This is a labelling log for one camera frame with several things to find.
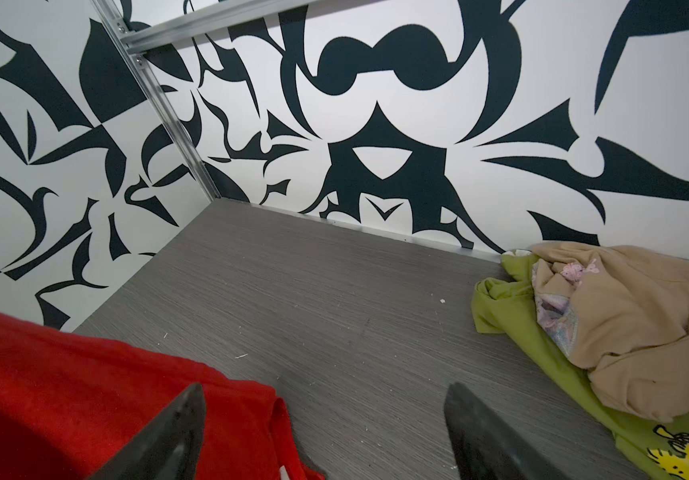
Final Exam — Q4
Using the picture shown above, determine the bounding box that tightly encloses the green printed t-shirt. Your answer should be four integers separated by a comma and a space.
471, 250, 689, 479

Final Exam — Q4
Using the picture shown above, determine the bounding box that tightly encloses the red cloth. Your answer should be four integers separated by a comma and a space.
0, 314, 316, 479

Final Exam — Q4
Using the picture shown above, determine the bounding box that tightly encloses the beige cloth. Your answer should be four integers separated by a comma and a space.
530, 242, 689, 423

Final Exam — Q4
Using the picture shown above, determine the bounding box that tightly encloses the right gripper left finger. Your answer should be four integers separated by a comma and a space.
90, 383, 206, 480

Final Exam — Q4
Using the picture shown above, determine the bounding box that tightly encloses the aluminium frame rear bar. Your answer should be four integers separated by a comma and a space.
120, 0, 316, 54

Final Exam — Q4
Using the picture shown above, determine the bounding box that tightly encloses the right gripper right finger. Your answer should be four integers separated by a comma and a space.
443, 382, 566, 479

